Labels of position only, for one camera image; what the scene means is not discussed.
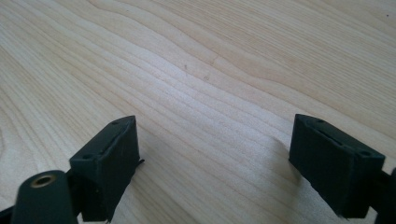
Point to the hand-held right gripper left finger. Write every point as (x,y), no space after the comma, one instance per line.
(106,165)

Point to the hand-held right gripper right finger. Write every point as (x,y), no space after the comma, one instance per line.
(333,168)

